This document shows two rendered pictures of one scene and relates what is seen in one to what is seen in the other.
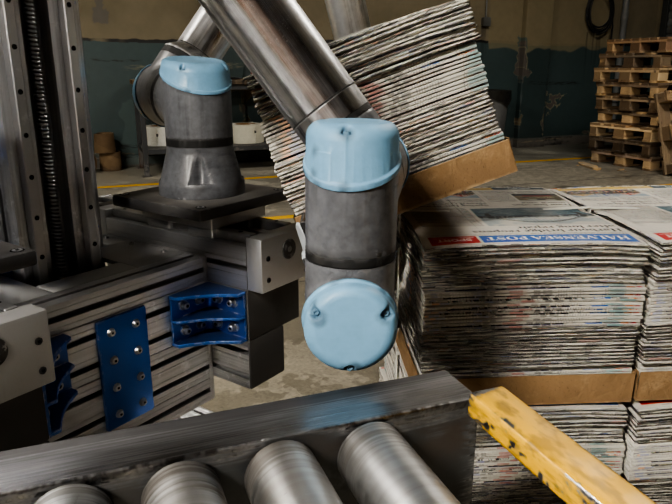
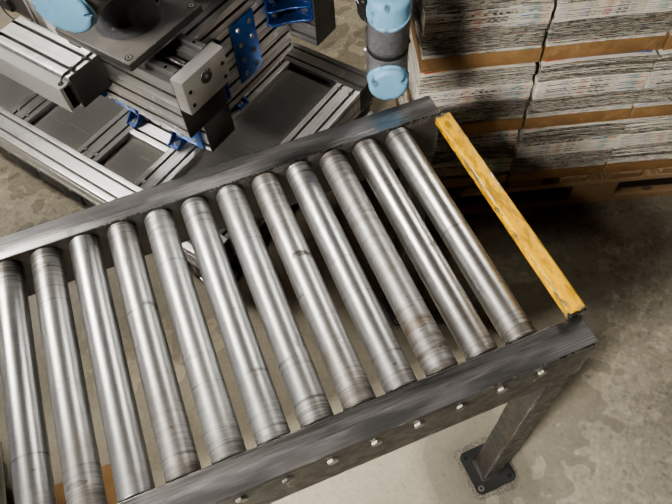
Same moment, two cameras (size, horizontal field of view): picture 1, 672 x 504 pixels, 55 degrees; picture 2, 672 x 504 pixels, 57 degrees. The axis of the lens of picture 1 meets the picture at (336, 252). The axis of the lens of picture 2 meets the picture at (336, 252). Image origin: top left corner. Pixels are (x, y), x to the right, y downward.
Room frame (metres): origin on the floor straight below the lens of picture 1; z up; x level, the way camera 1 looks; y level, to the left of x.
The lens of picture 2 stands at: (-0.39, 0.06, 1.63)
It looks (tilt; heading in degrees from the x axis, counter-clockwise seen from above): 58 degrees down; 4
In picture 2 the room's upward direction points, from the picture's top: 6 degrees counter-clockwise
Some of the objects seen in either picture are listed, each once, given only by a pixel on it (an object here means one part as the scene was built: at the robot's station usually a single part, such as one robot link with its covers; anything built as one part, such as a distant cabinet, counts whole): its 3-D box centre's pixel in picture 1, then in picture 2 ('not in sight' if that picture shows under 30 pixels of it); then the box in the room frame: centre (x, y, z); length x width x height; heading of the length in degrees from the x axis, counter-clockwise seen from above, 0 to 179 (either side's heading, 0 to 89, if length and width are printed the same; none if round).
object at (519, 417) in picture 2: not in sight; (512, 428); (-0.02, -0.25, 0.34); 0.06 x 0.06 x 0.68; 21
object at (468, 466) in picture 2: not in sight; (487, 466); (-0.03, -0.25, 0.01); 0.14 x 0.13 x 0.01; 21
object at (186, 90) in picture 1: (195, 96); not in sight; (1.15, 0.24, 0.98); 0.13 x 0.12 x 0.14; 33
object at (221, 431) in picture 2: not in sight; (190, 325); (0.03, 0.32, 0.77); 0.47 x 0.05 x 0.05; 21
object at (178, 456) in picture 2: not in sight; (149, 340); (0.00, 0.38, 0.77); 0.47 x 0.05 x 0.05; 21
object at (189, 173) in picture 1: (201, 164); not in sight; (1.14, 0.24, 0.87); 0.15 x 0.15 x 0.10
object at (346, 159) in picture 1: (354, 186); (389, 15); (0.53, -0.02, 0.94); 0.11 x 0.08 x 0.11; 171
